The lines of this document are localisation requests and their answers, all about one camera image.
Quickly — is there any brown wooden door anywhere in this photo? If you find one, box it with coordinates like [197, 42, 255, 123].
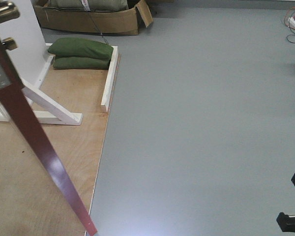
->
[0, 41, 97, 236]

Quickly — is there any brown cardboard box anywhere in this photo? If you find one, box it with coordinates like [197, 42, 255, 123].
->
[33, 0, 153, 35]

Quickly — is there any green sandbag upper stacked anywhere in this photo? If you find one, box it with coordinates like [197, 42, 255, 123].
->
[48, 37, 113, 59]

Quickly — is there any green sandbag stacked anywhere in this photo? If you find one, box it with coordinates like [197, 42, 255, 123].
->
[53, 56, 111, 70]
[48, 37, 113, 59]

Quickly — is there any green sandbag lower stacked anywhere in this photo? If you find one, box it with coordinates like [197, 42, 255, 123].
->
[53, 56, 111, 70]

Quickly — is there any plywood base platform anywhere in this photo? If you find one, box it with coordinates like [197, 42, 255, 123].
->
[0, 53, 121, 236]

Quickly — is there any olive green sack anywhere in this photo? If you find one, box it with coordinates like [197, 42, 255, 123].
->
[47, 0, 129, 12]

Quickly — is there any white wooden edge rail far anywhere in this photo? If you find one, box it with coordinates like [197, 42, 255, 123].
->
[100, 46, 119, 113]

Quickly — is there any white wooden door frame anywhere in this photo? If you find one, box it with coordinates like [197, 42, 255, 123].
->
[0, 0, 83, 125]

